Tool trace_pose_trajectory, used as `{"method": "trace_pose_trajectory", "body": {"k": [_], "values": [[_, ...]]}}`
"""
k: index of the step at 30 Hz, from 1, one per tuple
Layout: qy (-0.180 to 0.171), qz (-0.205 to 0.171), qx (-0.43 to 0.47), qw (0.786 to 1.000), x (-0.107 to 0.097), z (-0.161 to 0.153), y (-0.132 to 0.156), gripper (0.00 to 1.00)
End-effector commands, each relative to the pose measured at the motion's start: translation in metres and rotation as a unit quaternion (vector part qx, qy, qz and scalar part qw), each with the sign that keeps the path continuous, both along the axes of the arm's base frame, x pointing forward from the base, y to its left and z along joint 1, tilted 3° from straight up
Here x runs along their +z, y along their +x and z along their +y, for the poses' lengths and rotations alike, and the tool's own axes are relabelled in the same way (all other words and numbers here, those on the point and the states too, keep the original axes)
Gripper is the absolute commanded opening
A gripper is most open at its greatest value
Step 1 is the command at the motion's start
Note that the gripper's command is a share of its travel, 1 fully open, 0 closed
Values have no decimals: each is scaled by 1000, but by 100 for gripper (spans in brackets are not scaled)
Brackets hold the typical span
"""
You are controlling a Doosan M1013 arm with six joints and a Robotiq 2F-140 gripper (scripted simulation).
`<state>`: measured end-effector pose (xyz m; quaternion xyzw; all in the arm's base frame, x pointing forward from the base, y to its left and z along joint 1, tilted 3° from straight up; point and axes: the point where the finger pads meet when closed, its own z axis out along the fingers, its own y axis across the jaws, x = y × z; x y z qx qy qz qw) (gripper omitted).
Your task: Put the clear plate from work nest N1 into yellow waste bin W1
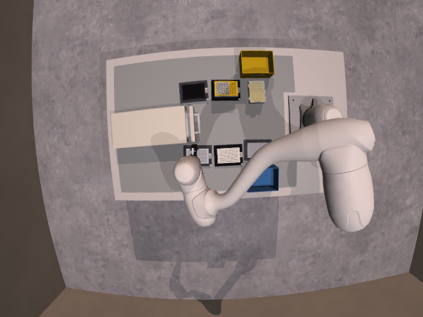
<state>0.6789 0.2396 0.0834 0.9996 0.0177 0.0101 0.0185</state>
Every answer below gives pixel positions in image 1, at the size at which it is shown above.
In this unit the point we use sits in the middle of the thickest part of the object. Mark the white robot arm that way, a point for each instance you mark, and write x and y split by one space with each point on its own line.
340 145

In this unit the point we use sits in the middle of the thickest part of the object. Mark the blue waste bin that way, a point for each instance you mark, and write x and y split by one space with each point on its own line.
268 181

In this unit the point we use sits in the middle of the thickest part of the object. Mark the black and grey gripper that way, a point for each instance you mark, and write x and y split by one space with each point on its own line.
194 149

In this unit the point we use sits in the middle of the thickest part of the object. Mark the yellow open-top bin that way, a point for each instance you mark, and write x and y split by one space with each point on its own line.
256 64

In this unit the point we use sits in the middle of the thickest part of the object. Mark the black flat plate with pegs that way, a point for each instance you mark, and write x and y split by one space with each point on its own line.
201 147

